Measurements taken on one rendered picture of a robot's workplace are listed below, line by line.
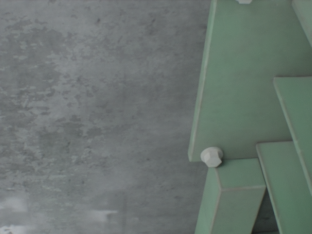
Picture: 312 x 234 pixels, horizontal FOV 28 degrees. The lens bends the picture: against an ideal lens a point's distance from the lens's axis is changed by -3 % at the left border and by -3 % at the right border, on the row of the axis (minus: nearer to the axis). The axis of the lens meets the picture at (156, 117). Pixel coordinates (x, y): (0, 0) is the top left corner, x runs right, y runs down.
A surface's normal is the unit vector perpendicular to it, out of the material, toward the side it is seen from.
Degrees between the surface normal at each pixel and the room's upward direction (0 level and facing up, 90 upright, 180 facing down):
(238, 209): 0
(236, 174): 90
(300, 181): 90
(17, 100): 0
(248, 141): 0
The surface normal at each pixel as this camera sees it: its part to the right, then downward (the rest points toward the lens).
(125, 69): 0.12, 0.72
